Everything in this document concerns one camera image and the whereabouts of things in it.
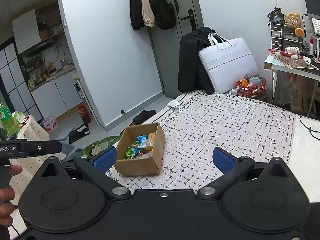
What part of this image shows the wicker basket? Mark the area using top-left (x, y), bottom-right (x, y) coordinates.
top-left (284, 13), bottom-right (301, 27)

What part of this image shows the hanging beige garment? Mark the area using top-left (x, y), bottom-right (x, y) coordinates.
top-left (140, 0), bottom-right (157, 28)

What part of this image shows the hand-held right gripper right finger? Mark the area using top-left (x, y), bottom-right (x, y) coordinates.
top-left (197, 147), bottom-right (292, 200)

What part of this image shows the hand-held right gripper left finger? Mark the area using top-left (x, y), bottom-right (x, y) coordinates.
top-left (39, 146), bottom-right (132, 200)

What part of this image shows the white desk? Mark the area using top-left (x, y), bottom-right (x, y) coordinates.
top-left (264, 52), bottom-right (320, 118)

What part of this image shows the green plastic bottle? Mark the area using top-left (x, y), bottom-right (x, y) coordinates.
top-left (0, 99), bottom-right (19, 137)

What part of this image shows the green cartoon floor mat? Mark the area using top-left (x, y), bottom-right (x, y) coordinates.
top-left (82, 135), bottom-right (123, 158)

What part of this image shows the white laptop bag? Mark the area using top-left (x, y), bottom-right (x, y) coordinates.
top-left (198, 32), bottom-right (260, 94)

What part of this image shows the blue snack packet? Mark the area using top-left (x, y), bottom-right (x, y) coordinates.
top-left (136, 135), bottom-right (148, 148)

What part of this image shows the red plastic basket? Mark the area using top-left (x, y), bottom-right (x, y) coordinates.
top-left (234, 76), bottom-right (267, 99)

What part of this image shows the white floor rack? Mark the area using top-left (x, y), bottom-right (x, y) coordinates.
top-left (72, 74), bottom-right (100, 127)

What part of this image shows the black cable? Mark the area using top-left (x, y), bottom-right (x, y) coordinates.
top-left (299, 115), bottom-right (320, 140)

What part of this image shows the black jacket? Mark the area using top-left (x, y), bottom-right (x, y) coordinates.
top-left (178, 27), bottom-right (217, 95)

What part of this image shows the black spray bottle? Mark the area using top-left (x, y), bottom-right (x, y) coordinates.
top-left (74, 83), bottom-right (85, 99)

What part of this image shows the white keyboard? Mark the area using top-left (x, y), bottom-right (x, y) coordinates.
top-left (311, 17), bottom-right (320, 35)

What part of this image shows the red stick with white ends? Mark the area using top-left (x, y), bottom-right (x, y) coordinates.
top-left (269, 49), bottom-right (299, 59)

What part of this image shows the cardboard box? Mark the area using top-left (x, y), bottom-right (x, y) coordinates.
top-left (114, 122), bottom-right (165, 178)

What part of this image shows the red and white plastic bag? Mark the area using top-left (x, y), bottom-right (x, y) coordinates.
top-left (42, 116), bottom-right (58, 132)

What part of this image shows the dark bottle with red label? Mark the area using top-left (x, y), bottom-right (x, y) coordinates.
top-left (78, 104), bottom-right (92, 125)

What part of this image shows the grey door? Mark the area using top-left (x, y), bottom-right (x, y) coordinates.
top-left (147, 0), bottom-right (208, 99)

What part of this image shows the white face mask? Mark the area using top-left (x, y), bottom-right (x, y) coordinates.
top-left (167, 100), bottom-right (184, 114)

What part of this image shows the hanging black bag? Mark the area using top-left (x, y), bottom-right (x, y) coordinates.
top-left (149, 0), bottom-right (177, 30)

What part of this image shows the hanging black coat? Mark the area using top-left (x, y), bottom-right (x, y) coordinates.
top-left (129, 0), bottom-right (147, 30)

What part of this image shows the flat black box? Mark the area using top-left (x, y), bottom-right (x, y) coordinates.
top-left (69, 124), bottom-right (90, 144)

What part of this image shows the black slipper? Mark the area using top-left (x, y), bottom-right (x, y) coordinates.
top-left (132, 109), bottom-right (157, 125)

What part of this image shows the person's left hand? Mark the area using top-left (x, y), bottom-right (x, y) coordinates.
top-left (0, 164), bottom-right (23, 228)

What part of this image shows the green and red candy packet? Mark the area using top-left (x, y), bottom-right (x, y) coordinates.
top-left (126, 146), bottom-right (138, 160)

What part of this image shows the white kitchen cabinet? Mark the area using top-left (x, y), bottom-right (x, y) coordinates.
top-left (30, 69), bottom-right (84, 119)

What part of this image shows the black door handle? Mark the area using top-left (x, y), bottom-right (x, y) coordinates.
top-left (180, 9), bottom-right (195, 30)

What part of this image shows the dotted beige cloth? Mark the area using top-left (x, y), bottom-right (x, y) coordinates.
top-left (9, 115), bottom-right (50, 205)

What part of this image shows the white wall cabinet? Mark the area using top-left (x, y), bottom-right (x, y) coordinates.
top-left (12, 9), bottom-right (42, 55)

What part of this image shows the printed blanket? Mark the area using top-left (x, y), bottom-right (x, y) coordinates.
top-left (106, 90), bottom-right (300, 193)

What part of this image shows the grey drawer organizer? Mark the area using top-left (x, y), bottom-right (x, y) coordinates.
top-left (270, 22), bottom-right (303, 52)

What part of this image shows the orange cracker packet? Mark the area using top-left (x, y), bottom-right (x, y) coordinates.
top-left (146, 132), bottom-right (157, 152)

